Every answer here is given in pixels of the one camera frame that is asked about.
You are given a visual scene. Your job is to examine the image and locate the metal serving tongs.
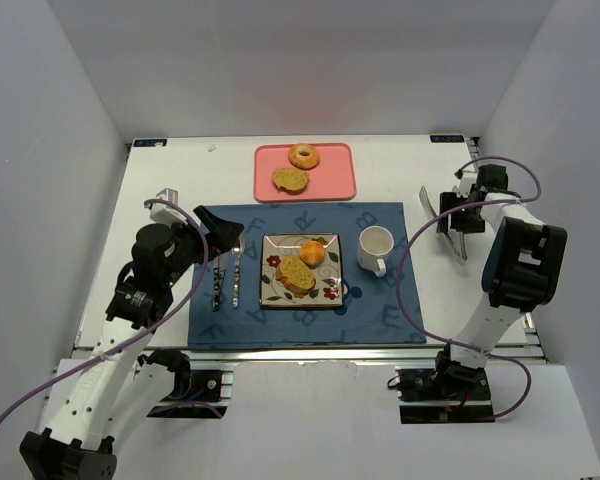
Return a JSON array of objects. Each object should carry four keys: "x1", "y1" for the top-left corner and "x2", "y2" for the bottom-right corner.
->
[{"x1": 418, "y1": 186, "x2": 468, "y2": 266}]

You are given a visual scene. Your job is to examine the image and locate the herb bread slice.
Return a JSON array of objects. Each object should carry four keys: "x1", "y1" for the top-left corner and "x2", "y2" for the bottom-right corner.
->
[
  {"x1": 275, "y1": 255, "x2": 316, "y2": 296},
  {"x1": 272, "y1": 168, "x2": 310, "y2": 194}
]

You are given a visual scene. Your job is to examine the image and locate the round bread roll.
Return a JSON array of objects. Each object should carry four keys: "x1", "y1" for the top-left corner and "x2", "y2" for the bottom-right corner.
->
[{"x1": 300, "y1": 240, "x2": 326, "y2": 268}]

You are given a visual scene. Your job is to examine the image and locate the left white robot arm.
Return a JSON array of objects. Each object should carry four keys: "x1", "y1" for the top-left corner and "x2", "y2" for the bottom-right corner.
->
[{"x1": 19, "y1": 199, "x2": 244, "y2": 479}]

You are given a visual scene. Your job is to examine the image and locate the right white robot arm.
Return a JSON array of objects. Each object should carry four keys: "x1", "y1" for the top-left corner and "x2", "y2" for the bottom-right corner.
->
[{"x1": 435, "y1": 164, "x2": 567, "y2": 388}]

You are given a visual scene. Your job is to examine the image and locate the silver knife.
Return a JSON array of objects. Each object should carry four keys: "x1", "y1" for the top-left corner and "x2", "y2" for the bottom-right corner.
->
[{"x1": 219, "y1": 252, "x2": 230, "y2": 308}]

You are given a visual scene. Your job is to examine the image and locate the silver fork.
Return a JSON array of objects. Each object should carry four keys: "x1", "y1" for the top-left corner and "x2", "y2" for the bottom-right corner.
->
[{"x1": 211, "y1": 256, "x2": 221, "y2": 311}]

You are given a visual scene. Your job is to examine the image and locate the right blue table label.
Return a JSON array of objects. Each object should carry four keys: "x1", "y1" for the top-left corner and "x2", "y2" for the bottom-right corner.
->
[{"x1": 429, "y1": 134, "x2": 465, "y2": 143}]

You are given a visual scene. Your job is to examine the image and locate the blue table label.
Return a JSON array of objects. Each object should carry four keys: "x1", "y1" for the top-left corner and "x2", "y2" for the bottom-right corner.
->
[
  {"x1": 429, "y1": 134, "x2": 465, "y2": 143},
  {"x1": 133, "y1": 139, "x2": 167, "y2": 148}
]

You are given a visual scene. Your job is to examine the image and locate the silver spoon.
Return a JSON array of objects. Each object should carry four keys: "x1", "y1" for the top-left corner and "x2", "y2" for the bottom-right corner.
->
[{"x1": 232, "y1": 234, "x2": 246, "y2": 309}]

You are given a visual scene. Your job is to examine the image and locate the blue letter placemat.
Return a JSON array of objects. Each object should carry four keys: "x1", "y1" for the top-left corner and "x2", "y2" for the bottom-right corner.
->
[{"x1": 187, "y1": 202, "x2": 425, "y2": 351}]

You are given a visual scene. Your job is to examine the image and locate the white ceramic mug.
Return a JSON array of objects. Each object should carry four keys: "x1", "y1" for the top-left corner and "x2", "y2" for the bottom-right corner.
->
[{"x1": 356, "y1": 226, "x2": 394, "y2": 278}]

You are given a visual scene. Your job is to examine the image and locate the left blue table label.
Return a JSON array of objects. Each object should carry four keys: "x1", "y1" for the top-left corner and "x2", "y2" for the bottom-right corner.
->
[{"x1": 133, "y1": 139, "x2": 167, "y2": 148}]

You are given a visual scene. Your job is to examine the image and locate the sesame bagel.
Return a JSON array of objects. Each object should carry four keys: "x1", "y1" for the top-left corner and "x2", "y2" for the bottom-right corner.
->
[{"x1": 288, "y1": 143, "x2": 321, "y2": 170}]

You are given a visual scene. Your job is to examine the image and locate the pink serving tray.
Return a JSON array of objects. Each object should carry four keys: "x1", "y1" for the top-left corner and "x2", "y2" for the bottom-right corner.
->
[{"x1": 253, "y1": 143, "x2": 357, "y2": 203}]

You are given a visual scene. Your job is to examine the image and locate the square floral plate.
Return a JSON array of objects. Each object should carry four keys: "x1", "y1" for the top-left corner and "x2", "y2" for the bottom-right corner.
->
[{"x1": 259, "y1": 233, "x2": 344, "y2": 309}]

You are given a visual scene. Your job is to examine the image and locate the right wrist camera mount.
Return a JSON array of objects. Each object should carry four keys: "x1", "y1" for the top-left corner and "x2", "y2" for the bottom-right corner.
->
[{"x1": 453, "y1": 169, "x2": 477, "y2": 199}]

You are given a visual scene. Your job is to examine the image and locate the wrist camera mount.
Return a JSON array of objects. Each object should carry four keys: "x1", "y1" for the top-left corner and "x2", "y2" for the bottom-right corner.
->
[
  {"x1": 145, "y1": 188, "x2": 187, "y2": 227},
  {"x1": 453, "y1": 169, "x2": 477, "y2": 199}
]

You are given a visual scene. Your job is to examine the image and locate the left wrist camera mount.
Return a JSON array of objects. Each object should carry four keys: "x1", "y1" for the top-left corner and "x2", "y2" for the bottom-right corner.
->
[{"x1": 145, "y1": 188, "x2": 187, "y2": 227}]

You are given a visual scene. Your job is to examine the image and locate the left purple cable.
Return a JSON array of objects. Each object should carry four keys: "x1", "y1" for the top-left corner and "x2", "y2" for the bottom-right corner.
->
[{"x1": 0, "y1": 198, "x2": 211, "y2": 474}]

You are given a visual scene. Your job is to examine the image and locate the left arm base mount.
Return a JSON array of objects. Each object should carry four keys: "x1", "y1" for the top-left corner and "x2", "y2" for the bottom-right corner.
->
[{"x1": 134, "y1": 349, "x2": 233, "y2": 419}]

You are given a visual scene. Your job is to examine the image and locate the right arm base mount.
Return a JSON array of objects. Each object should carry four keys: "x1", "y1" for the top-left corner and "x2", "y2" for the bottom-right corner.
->
[{"x1": 386, "y1": 368, "x2": 495, "y2": 425}]

